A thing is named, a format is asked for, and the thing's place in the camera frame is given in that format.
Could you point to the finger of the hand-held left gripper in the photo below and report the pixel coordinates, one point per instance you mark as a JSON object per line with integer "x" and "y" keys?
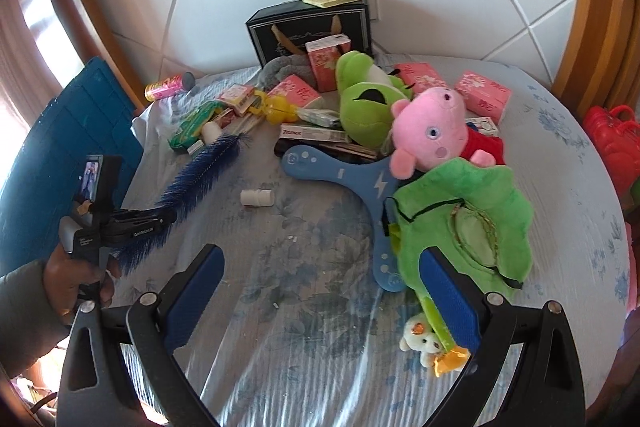
{"x": 140, "y": 229}

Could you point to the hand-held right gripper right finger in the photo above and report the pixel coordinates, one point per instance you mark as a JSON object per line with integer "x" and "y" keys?
{"x": 445, "y": 302}

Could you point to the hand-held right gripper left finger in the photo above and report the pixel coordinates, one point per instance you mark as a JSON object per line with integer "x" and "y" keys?
{"x": 192, "y": 302}

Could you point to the blue plastic storage container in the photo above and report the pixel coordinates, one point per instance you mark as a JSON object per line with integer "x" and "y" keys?
{"x": 60, "y": 142}

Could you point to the blue bottle brush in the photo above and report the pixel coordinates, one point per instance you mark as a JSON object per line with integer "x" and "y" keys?
{"x": 195, "y": 177}

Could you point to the green lotus leaf plush hat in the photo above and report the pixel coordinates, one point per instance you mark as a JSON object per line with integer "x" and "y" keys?
{"x": 450, "y": 197}

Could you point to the person's left forearm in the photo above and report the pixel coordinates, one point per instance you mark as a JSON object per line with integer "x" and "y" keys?
{"x": 25, "y": 322}

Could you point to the person's left hand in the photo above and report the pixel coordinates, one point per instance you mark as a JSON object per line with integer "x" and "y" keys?
{"x": 62, "y": 287}

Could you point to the small white bear plush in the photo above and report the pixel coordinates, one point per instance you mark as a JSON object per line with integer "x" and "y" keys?
{"x": 419, "y": 339}

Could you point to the green snack packet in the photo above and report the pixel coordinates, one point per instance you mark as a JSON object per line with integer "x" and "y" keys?
{"x": 192, "y": 127}

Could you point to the pink can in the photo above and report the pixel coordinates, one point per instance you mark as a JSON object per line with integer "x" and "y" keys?
{"x": 167, "y": 88}

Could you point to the white cardboard tube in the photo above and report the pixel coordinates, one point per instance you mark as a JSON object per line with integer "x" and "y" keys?
{"x": 212, "y": 133}

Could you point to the small pink and white box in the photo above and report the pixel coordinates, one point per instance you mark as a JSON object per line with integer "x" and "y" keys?
{"x": 235, "y": 97}

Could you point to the pink curtain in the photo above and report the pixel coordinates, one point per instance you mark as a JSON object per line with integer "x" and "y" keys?
{"x": 15, "y": 57}

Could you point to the blue foam boomerang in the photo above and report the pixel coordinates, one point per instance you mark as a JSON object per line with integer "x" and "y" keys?
{"x": 350, "y": 172}

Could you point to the pink pig plush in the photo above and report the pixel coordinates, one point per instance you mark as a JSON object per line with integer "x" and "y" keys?
{"x": 430, "y": 127}

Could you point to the small blue and white box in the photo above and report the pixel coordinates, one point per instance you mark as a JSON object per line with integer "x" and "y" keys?
{"x": 482, "y": 125}

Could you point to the yellow duck toy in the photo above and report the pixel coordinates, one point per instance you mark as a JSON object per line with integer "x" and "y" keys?
{"x": 275, "y": 107}

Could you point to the red and white medicine box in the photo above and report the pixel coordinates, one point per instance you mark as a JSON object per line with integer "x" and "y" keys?
{"x": 312, "y": 134}

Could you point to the grey plush toy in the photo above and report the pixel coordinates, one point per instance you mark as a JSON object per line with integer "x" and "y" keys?
{"x": 282, "y": 69}

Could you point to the pink tissue packet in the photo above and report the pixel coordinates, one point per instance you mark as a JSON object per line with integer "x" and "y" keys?
{"x": 482, "y": 92}
{"x": 295, "y": 89}
{"x": 420, "y": 74}

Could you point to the light green frog plush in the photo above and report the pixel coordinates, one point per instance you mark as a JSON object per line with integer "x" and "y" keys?
{"x": 360, "y": 107}

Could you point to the black gift box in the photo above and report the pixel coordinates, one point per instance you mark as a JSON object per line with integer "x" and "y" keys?
{"x": 295, "y": 27}

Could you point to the pink carton box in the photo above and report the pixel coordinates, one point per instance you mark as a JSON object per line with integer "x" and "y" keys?
{"x": 327, "y": 62}

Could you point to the wooden headboard frame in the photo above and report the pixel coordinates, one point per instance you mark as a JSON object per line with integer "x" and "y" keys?
{"x": 590, "y": 7}

